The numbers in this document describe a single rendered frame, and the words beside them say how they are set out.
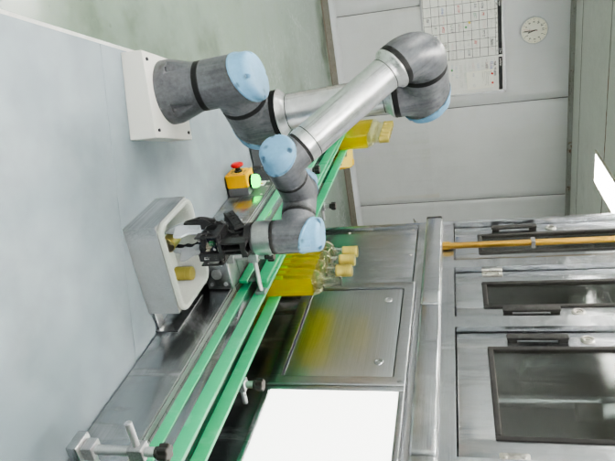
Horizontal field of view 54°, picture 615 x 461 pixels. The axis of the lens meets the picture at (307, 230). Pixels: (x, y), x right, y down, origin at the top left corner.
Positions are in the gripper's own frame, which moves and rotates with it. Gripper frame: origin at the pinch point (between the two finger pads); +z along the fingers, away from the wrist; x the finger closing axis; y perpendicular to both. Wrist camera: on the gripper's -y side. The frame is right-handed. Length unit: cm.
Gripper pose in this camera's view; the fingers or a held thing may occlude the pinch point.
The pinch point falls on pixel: (173, 239)
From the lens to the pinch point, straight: 141.1
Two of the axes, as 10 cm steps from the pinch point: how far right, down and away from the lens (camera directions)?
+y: -1.8, 4.6, -8.7
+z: -9.7, 0.6, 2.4
